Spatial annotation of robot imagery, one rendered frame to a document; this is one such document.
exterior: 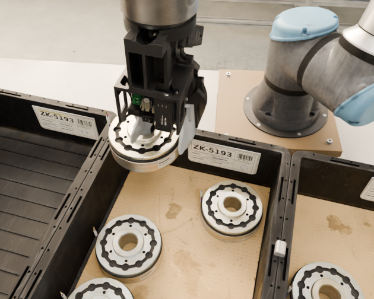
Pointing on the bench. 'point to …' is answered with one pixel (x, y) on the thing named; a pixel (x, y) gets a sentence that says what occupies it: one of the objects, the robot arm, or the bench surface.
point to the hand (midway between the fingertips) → (167, 136)
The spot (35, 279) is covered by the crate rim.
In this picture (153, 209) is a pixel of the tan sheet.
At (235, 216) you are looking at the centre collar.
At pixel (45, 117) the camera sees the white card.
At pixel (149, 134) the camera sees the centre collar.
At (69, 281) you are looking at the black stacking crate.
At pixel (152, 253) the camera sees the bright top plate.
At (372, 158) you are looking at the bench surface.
